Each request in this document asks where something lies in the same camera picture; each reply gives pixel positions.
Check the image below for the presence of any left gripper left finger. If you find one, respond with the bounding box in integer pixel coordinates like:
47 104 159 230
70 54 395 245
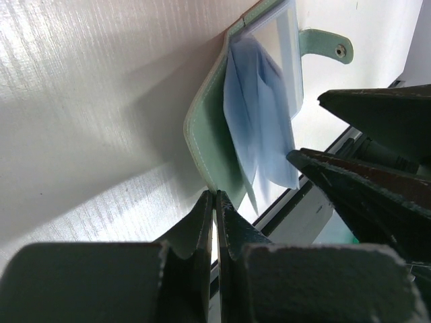
1 191 213 322

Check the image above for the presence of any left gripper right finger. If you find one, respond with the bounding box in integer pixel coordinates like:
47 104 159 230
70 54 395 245
215 191 424 322

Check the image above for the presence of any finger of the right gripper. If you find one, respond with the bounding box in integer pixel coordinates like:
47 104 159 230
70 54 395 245
318 84 430 166
287 149 430 265

